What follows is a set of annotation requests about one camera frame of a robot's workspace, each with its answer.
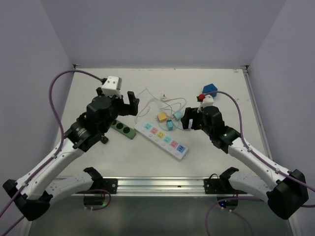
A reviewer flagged light blue plug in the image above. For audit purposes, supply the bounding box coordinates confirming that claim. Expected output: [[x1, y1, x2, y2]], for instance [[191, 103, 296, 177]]
[[172, 110, 183, 121]]

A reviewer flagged green power strip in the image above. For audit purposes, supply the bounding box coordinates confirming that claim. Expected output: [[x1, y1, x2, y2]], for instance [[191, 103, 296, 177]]
[[111, 120, 136, 140]]

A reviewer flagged teal plug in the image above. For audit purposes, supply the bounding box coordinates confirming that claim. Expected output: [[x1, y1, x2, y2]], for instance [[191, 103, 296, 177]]
[[166, 119, 174, 131]]

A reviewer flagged blue plug adapter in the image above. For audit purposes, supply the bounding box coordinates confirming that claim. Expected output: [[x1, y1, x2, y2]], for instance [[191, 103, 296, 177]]
[[202, 84, 218, 97]]

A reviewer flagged white power strip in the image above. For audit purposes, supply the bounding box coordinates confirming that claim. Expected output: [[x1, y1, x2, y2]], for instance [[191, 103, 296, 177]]
[[134, 121, 189, 161]]

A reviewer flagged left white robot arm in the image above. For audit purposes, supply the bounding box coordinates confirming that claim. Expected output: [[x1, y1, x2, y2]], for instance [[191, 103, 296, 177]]
[[3, 88, 139, 221]]

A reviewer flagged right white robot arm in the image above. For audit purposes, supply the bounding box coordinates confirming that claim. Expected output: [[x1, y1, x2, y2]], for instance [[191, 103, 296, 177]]
[[181, 106, 309, 220]]

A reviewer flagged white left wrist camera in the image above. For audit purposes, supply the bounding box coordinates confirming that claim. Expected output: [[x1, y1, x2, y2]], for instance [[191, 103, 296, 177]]
[[101, 76, 122, 98]]

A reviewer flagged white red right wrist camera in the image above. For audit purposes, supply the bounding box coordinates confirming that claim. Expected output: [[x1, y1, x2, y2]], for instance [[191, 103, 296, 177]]
[[197, 94, 214, 113]]

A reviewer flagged aluminium right side rail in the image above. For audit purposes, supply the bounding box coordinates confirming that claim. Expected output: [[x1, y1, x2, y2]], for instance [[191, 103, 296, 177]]
[[240, 65, 273, 160]]

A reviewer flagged aluminium rail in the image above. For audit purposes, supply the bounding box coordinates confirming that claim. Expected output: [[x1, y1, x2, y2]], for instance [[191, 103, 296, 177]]
[[240, 65, 273, 160], [31, 176, 292, 197]]

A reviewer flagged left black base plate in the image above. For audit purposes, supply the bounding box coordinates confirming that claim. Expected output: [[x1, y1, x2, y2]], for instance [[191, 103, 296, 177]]
[[83, 167, 118, 194]]

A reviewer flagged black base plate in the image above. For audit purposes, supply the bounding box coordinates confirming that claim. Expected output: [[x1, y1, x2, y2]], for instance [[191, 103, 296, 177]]
[[83, 167, 118, 194], [203, 167, 247, 194]]

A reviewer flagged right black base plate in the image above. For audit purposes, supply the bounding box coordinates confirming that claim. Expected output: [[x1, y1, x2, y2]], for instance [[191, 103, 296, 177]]
[[203, 167, 247, 194]]

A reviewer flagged aluminium front rail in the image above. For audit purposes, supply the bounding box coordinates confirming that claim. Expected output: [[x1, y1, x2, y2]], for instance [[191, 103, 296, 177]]
[[31, 176, 292, 197]]

